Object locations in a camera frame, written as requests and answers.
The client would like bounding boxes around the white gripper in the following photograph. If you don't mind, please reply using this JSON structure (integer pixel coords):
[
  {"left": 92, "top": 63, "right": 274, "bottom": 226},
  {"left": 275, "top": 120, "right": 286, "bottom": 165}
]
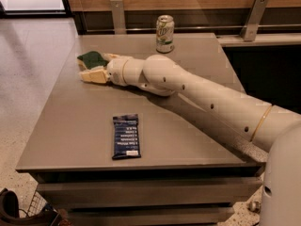
[{"left": 80, "top": 53, "right": 131, "bottom": 87}]

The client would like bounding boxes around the green and yellow sponge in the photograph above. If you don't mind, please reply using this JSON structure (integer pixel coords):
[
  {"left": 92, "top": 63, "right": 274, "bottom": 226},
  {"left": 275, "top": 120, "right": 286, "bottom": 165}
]
[{"left": 77, "top": 51, "right": 108, "bottom": 70}]

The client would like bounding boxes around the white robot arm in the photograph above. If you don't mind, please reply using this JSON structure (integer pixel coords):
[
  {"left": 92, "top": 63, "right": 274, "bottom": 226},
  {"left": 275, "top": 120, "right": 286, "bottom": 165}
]
[{"left": 77, "top": 51, "right": 301, "bottom": 226}]

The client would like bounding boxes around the dark blue snack bar wrapper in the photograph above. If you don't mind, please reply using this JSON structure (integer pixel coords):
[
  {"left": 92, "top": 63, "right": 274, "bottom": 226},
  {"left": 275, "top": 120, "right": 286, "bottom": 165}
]
[{"left": 112, "top": 114, "right": 141, "bottom": 160}]

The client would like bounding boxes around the green white soda can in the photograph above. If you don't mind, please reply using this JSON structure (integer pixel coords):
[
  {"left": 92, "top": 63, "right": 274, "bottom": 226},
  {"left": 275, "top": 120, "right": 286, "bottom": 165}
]
[{"left": 156, "top": 15, "right": 174, "bottom": 54}]

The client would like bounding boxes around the grey drawer cabinet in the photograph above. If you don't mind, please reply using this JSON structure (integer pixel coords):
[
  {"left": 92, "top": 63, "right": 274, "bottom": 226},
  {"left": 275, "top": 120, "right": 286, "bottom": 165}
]
[{"left": 17, "top": 35, "right": 264, "bottom": 226}]

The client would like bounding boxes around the dark brown bag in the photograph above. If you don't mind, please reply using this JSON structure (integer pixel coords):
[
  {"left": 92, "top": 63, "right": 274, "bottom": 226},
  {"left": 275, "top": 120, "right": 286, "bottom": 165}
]
[{"left": 0, "top": 188, "right": 62, "bottom": 226}]

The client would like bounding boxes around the black white striped cylinder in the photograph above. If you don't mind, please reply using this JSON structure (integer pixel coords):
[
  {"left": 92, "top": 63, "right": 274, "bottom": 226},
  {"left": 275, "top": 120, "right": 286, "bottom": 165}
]
[{"left": 248, "top": 202, "right": 261, "bottom": 213}]

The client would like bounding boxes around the left metal wall bracket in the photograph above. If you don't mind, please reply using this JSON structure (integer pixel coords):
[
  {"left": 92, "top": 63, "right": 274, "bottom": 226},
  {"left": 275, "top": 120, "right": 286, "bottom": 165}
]
[{"left": 110, "top": 0, "right": 126, "bottom": 35}]

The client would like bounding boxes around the metal wall bracket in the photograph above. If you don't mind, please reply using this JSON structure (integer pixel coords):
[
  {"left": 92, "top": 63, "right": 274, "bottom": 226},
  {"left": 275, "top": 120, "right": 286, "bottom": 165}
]
[
  {"left": 240, "top": 0, "right": 269, "bottom": 41},
  {"left": 110, "top": 0, "right": 126, "bottom": 35}
]

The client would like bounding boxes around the wire mesh basket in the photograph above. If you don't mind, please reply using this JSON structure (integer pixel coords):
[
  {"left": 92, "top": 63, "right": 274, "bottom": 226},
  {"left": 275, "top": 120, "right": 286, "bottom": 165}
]
[{"left": 27, "top": 191, "right": 47, "bottom": 217}]

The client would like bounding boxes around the right metal wall bracket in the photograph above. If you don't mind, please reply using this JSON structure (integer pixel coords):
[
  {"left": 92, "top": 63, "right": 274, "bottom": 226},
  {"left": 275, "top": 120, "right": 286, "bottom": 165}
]
[{"left": 240, "top": 0, "right": 269, "bottom": 41}]

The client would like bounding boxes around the metal wall rail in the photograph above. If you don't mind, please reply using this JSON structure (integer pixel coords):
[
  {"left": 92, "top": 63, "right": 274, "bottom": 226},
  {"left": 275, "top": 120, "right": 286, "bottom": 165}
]
[{"left": 86, "top": 24, "right": 301, "bottom": 35}]

